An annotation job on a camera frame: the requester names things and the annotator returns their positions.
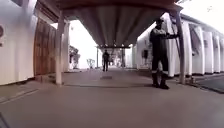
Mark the person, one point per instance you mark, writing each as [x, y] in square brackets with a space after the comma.
[105, 60]
[159, 50]

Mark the dark drain cover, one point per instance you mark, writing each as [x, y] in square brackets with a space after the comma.
[106, 77]

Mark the tree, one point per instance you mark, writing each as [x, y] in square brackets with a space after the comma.
[74, 55]

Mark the brown concrete walkway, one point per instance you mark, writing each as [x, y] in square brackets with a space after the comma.
[110, 106]

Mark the corrugated walkway roof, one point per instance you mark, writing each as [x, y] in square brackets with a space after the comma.
[116, 20]

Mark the white building with buttresses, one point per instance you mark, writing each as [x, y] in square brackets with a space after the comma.
[200, 50]

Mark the white building with wooden doors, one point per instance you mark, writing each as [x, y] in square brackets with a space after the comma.
[16, 50]

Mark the kerb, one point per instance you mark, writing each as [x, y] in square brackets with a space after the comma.
[206, 88]

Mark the grey roof post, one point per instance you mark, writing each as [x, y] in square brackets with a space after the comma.
[181, 50]
[59, 50]

